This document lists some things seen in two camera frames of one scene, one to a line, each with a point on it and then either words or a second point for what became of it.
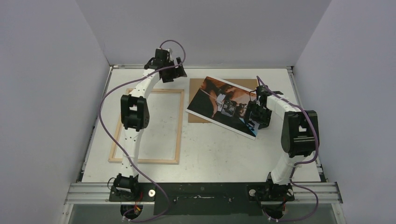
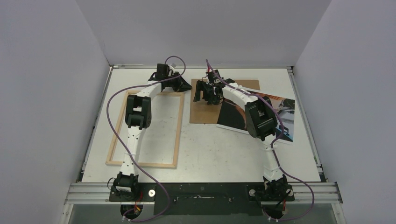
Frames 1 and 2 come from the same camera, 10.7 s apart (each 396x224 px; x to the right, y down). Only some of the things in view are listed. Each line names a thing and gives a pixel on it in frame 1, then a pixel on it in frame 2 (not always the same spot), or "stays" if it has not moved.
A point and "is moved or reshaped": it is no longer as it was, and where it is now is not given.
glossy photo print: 225,104 is moved or reshaped
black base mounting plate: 207,198 stays
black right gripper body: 258,115 to 206,89
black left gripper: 167,79 to 184,86
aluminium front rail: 99,192 stays
